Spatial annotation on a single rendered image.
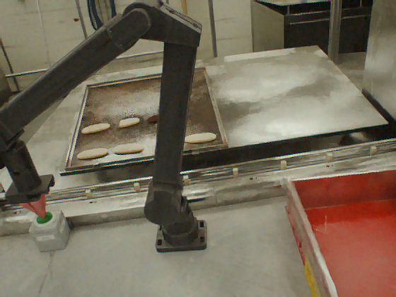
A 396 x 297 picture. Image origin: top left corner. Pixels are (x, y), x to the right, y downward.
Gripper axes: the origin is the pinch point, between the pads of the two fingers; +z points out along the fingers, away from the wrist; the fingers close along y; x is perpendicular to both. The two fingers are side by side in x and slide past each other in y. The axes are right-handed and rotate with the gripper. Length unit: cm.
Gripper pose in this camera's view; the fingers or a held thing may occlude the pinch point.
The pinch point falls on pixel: (42, 213)
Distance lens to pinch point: 90.0
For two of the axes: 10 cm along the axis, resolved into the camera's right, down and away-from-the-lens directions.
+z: 1.1, 8.5, 5.2
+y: 9.9, -1.5, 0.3
